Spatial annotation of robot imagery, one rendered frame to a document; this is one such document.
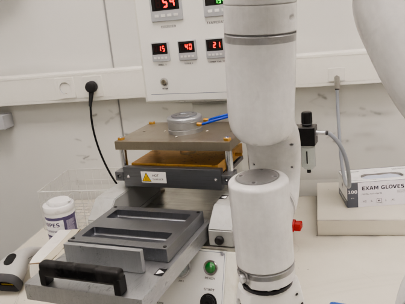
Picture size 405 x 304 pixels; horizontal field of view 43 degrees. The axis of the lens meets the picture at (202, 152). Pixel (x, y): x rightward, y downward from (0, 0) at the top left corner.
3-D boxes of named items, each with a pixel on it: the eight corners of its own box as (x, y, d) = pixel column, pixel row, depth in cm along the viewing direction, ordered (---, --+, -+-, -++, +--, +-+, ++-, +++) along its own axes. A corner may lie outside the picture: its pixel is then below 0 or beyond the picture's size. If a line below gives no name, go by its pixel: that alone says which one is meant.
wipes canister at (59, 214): (59, 241, 153) (50, 193, 149) (86, 241, 151) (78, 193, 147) (44, 254, 145) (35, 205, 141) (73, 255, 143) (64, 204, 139)
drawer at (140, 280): (119, 229, 111) (113, 195, 109) (214, 236, 103) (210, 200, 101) (28, 303, 85) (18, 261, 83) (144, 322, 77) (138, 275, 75)
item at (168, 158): (166, 157, 130) (161, 120, 128) (249, 159, 122) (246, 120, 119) (132, 180, 115) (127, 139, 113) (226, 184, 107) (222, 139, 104)
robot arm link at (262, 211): (245, 241, 81) (229, 273, 73) (237, 162, 77) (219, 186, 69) (299, 244, 78) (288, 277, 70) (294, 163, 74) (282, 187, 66)
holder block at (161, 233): (116, 216, 108) (114, 205, 108) (204, 222, 101) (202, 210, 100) (69, 252, 94) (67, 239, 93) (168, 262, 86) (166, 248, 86)
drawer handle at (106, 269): (48, 279, 85) (44, 257, 84) (128, 289, 79) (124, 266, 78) (40, 285, 83) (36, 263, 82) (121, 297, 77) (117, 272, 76)
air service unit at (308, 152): (270, 168, 128) (267, 110, 124) (330, 170, 123) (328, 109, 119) (265, 175, 124) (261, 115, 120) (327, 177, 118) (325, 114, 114)
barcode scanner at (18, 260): (31, 257, 144) (26, 231, 142) (57, 257, 143) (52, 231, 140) (-12, 297, 125) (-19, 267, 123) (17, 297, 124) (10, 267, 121)
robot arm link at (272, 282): (249, 283, 70) (251, 302, 71) (305, 264, 73) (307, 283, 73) (224, 257, 77) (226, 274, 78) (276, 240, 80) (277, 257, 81)
